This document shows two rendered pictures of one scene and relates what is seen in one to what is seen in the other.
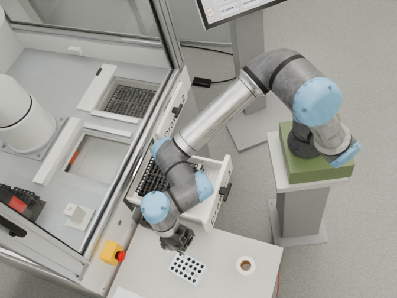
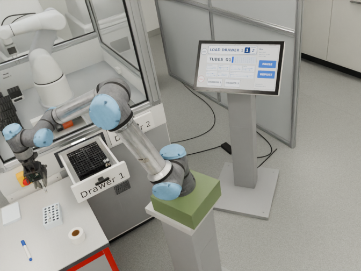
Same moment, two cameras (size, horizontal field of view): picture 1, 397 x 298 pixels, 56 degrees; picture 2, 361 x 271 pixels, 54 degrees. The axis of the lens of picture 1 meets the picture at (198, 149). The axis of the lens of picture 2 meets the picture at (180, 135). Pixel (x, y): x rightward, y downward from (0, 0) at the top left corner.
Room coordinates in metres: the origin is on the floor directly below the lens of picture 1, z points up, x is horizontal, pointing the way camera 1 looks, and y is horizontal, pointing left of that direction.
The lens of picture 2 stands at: (-0.28, -1.08, 2.06)
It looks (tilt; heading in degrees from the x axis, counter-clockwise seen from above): 37 degrees down; 31
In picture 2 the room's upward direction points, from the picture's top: 11 degrees counter-clockwise
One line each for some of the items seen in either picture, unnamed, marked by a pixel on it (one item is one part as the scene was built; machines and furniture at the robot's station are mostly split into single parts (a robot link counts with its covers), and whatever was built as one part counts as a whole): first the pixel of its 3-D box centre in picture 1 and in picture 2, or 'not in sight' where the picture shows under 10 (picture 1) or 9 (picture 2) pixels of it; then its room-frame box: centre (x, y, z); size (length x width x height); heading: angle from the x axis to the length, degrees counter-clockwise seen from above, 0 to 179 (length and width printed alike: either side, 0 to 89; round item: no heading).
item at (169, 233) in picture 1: (166, 221); (24, 151); (0.44, 0.15, 1.19); 0.08 x 0.08 x 0.05
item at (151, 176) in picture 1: (171, 181); (89, 162); (0.75, 0.14, 0.87); 0.22 x 0.18 x 0.06; 55
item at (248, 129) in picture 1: (251, 62); (242, 138); (1.55, -0.46, 0.51); 0.50 x 0.45 x 1.02; 3
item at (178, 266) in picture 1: (188, 268); (52, 215); (0.42, 0.17, 0.78); 0.12 x 0.08 x 0.04; 44
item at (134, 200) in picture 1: (169, 181); (88, 161); (0.75, 0.15, 0.86); 0.40 x 0.26 x 0.06; 55
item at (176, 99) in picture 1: (172, 113); (131, 128); (1.07, 0.06, 0.87); 0.29 x 0.02 x 0.11; 145
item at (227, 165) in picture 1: (218, 193); (101, 181); (0.63, -0.02, 0.87); 0.29 x 0.02 x 0.11; 145
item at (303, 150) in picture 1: (307, 135); (178, 178); (0.73, -0.42, 0.91); 0.15 x 0.15 x 0.10
